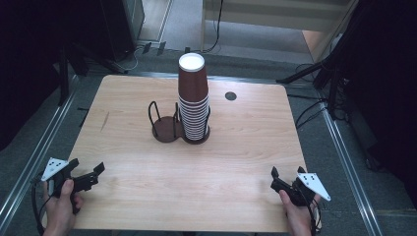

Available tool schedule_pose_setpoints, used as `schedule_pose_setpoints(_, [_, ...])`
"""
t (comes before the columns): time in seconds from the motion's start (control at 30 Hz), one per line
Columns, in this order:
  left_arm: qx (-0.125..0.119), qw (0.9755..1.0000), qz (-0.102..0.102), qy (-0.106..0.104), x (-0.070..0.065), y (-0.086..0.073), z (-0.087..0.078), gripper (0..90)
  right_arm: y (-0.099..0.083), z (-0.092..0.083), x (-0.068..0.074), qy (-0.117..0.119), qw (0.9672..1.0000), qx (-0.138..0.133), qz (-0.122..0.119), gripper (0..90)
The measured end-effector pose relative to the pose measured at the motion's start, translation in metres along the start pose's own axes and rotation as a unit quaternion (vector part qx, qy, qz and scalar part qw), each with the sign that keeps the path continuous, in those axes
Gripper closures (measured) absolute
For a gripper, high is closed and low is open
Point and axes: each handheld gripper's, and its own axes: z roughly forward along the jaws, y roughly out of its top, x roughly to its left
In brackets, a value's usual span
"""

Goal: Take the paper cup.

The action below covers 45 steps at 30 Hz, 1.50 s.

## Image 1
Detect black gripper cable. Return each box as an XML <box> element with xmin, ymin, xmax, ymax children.
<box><xmin>308</xmin><ymin>196</ymin><xmax>323</xmax><ymax>236</ymax></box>
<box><xmin>30</xmin><ymin>176</ymin><xmax>53</xmax><ymax>236</ymax></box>

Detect brown paper cup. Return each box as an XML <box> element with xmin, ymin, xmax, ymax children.
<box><xmin>177</xmin><ymin>52</ymin><xmax>209</xmax><ymax>103</ymax></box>

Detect aluminium floor rail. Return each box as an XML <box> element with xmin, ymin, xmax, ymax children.
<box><xmin>0</xmin><ymin>74</ymin><xmax>80</xmax><ymax>227</ymax></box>
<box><xmin>320</xmin><ymin>101</ymin><xmax>385</xmax><ymax>236</ymax></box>

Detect person's right hand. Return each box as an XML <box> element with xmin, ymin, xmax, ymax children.
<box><xmin>278</xmin><ymin>190</ymin><xmax>322</xmax><ymax>236</ymax></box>

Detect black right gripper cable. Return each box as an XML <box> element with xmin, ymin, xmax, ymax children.
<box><xmin>308</xmin><ymin>196</ymin><xmax>323</xmax><ymax>236</ymax></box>

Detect black tripod stand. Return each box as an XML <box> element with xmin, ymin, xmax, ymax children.
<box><xmin>275</xmin><ymin>48</ymin><xmax>349</xmax><ymax>120</ymax></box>

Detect white floor cable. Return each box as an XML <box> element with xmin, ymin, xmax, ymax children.
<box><xmin>120</xmin><ymin>46</ymin><xmax>142</xmax><ymax>72</ymax></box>

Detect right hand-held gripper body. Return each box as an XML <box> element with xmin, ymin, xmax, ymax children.
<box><xmin>270</xmin><ymin>172</ymin><xmax>331</xmax><ymax>207</ymax></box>

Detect black metal stand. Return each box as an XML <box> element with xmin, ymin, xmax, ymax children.
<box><xmin>58</xmin><ymin>41</ymin><xmax>130</xmax><ymax>106</ymax></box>

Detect black cabinet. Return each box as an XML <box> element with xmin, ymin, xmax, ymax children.
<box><xmin>99</xmin><ymin>0</ymin><xmax>146</xmax><ymax>62</ymax></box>

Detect person's left hand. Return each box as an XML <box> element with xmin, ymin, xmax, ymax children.
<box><xmin>42</xmin><ymin>179</ymin><xmax>84</xmax><ymax>236</ymax></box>

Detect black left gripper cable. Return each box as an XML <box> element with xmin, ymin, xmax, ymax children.
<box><xmin>30</xmin><ymin>176</ymin><xmax>53</xmax><ymax>236</ymax></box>

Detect dark wire cup holder rack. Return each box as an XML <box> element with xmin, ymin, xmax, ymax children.
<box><xmin>148</xmin><ymin>100</ymin><xmax>211</xmax><ymax>146</ymax></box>

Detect black floor cables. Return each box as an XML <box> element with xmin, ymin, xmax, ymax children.
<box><xmin>287</xmin><ymin>63</ymin><xmax>329</xmax><ymax>130</ymax></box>

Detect black hanging cable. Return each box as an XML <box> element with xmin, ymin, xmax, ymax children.
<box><xmin>200</xmin><ymin>0</ymin><xmax>224</xmax><ymax>54</ymax></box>

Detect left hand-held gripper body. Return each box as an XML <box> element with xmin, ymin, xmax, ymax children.
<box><xmin>40</xmin><ymin>157</ymin><xmax>99</xmax><ymax>199</ymax></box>

